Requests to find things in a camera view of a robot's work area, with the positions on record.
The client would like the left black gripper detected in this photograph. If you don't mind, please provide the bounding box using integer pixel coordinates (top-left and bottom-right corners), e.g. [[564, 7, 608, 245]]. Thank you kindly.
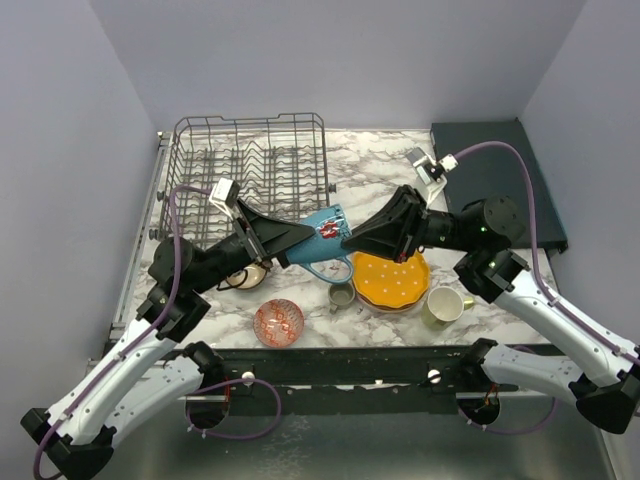
[[191, 199, 321, 296]]

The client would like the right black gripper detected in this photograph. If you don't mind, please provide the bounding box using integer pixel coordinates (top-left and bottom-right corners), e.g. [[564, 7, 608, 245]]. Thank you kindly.
[[341, 183, 479, 263]]

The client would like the orange polka dot plate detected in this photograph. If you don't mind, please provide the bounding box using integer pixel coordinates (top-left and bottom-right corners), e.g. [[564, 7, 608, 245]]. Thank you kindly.
[[352, 252, 431, 310]]

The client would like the blue floral mug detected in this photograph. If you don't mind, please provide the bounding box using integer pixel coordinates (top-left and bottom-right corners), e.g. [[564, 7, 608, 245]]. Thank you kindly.
[[285, 204, 354, 285]]

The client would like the grey wire dish rack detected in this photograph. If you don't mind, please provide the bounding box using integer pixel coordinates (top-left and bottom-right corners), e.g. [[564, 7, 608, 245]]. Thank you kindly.
[[149, 112, 335, 249]]

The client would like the yellow green mug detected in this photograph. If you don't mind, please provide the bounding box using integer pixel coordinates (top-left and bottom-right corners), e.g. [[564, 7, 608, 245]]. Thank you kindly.
[[421, 286, 475, 330]]

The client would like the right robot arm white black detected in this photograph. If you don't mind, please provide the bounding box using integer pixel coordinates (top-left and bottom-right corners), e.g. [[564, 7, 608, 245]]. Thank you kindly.
[[342, 185, 639, 434]]

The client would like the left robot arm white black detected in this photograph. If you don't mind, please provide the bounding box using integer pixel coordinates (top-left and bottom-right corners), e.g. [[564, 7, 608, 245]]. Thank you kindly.
[[20, 204, 314, 479]]

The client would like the dark brown cream bowl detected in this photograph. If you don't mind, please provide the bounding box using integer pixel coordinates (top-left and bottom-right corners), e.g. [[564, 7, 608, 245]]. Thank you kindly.
[[217, 263, 269, 291]]

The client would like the red patterned bowl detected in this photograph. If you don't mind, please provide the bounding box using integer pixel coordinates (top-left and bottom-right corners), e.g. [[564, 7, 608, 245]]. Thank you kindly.
[[253, 299, 304, 348]]

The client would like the small grey cup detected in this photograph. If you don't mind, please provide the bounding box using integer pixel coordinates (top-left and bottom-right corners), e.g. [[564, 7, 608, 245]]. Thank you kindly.
[[328, 283, 356, 314]]

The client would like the dark blue flat box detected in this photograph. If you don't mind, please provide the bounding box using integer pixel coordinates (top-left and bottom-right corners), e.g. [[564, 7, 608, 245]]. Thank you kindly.
[[431, 119, 568, 253]]

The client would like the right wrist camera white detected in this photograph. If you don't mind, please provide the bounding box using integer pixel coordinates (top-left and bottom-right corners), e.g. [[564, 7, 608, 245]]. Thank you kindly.
[[406, 147, 458, 205]]

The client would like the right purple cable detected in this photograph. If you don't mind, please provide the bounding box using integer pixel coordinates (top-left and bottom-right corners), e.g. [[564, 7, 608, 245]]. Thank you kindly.
[[452, 141, 640, 435]]

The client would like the purple cable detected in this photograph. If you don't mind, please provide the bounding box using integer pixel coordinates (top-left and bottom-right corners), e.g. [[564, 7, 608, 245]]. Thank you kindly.
[[452, 141, 640, 435], [32, 184, 221, 480]]

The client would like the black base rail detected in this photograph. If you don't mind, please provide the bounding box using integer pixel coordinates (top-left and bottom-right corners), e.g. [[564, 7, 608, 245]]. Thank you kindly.
[[159, 344, 521, 419]]

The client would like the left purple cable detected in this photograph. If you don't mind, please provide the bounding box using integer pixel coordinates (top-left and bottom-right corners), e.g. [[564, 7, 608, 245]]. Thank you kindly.
[[32, 184, 221, 480]]

